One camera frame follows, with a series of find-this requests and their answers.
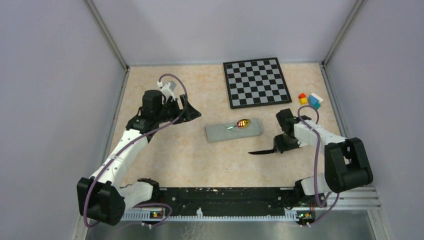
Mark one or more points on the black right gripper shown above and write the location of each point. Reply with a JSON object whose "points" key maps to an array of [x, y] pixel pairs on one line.
{"points": [[279, 146]]}

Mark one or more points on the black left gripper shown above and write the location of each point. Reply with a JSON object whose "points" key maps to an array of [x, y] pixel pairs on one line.
{"points": [[190, 113]]}

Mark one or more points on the dark purple knife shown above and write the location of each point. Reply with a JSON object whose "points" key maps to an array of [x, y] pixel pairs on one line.
{"points": [[262, 152]]}

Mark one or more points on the grey cloth napkin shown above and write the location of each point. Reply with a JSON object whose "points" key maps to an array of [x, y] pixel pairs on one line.
{"points": [[219, 132]]}

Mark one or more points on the iridescent metal spoon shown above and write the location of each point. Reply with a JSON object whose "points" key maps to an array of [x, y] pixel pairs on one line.
{"points": [[241, 124]]}

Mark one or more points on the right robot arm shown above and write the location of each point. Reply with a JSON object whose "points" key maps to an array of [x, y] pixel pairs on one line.
{"points": [[340, 164]]}

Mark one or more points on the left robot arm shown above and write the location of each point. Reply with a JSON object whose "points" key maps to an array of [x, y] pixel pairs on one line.
{"points": [[116, 172]]}

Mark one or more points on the yellow wooden block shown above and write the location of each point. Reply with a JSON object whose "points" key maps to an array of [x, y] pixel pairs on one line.
{"points": [[303, 101]]}

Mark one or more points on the teal wooden block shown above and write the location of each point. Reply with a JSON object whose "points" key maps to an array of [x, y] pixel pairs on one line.
{"points": [[317, 105]]}

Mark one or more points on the blue wooden block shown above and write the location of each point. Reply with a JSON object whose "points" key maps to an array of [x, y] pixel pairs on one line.
{"points": [[312, 101]]}

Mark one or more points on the white wooden block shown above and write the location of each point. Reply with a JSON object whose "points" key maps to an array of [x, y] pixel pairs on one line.
{"points": [[317, 97]]}

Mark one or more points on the black and grey chessboard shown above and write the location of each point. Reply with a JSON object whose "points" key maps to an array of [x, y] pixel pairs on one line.
{"points": [[255, 83]]}

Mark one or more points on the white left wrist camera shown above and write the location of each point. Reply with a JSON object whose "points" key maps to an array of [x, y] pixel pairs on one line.
{"points": [[167, 89]]}

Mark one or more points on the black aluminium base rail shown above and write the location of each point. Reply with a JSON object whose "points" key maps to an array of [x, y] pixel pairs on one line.
{"points": [[224, 204]]}

